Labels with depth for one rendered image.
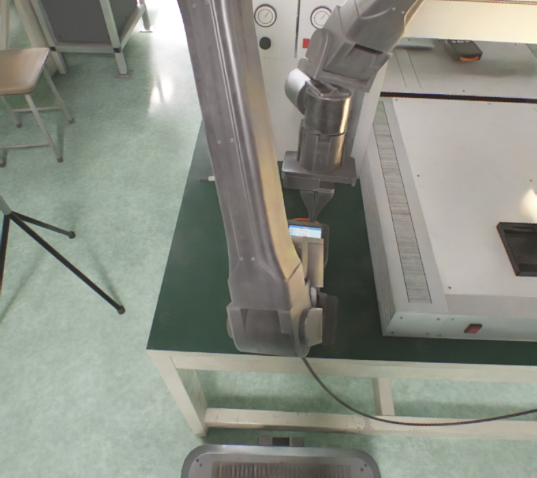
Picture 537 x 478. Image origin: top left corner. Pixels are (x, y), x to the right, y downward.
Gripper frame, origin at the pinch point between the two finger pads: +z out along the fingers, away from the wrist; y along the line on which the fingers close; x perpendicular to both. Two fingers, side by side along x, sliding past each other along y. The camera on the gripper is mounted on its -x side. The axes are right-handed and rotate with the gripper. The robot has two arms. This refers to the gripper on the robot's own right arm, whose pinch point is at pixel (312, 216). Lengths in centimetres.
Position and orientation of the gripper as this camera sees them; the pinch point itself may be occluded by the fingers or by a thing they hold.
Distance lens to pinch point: 62.9
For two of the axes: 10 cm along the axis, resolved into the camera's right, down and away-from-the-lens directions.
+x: -1.3, 5.6, -8.2
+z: -0.5, 8.2, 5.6
